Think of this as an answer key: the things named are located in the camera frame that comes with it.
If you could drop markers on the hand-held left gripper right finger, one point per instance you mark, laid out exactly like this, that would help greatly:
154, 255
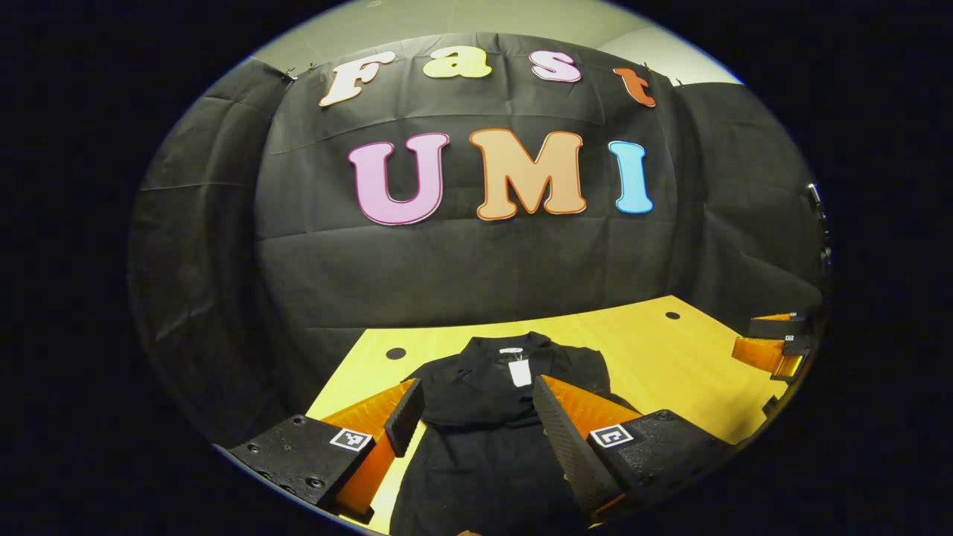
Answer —
569, 443

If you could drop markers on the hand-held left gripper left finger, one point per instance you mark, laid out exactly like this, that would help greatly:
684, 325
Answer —
406, 417

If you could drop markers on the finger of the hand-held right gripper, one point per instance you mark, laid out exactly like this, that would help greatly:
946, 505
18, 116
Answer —
759, 353

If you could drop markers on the black collared shirt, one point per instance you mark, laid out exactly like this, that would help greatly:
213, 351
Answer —
476, 447

